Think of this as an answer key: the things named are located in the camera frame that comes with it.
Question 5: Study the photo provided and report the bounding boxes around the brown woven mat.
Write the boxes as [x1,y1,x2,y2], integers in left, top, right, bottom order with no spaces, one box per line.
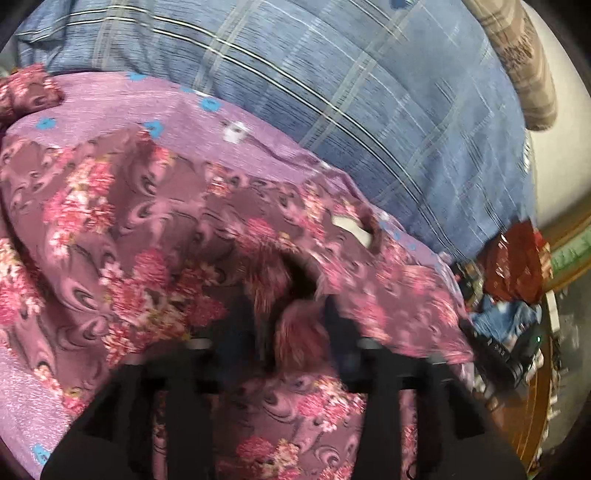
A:
[488,342,553,477]

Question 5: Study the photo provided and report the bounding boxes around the maroon floral small garment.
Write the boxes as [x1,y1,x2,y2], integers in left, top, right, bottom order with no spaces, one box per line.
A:
[0,64,477,480]

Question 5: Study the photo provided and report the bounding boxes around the beige striped pillow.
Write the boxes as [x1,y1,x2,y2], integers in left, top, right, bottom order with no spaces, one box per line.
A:
[464,0,558,131]

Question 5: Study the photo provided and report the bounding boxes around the blue denim cloth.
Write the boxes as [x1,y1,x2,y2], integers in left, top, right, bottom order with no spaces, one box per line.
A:
[470,295,542,349]

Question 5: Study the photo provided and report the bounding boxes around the blue plaid blanket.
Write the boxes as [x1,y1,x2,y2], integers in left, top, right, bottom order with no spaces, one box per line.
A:
[14,1,535,258]

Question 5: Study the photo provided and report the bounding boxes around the red plastic bag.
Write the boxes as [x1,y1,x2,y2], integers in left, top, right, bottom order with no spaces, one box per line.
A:
[477,220,544,305]

